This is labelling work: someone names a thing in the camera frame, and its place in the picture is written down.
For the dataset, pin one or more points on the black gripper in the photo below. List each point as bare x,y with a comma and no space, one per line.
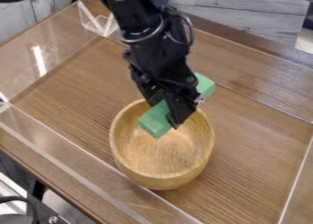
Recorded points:
161,37

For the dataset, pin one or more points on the green rectangular block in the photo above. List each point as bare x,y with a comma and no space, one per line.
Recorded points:
154,121

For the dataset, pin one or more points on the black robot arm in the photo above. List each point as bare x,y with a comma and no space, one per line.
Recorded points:
122,8

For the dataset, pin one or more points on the brown wooden bowl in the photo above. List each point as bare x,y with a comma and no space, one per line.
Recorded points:
165,163

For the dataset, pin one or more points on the clear acrylic tray wall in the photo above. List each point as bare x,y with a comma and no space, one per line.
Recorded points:
65,82

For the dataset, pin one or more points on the black table leg frame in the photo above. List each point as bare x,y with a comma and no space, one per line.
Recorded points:
47,216

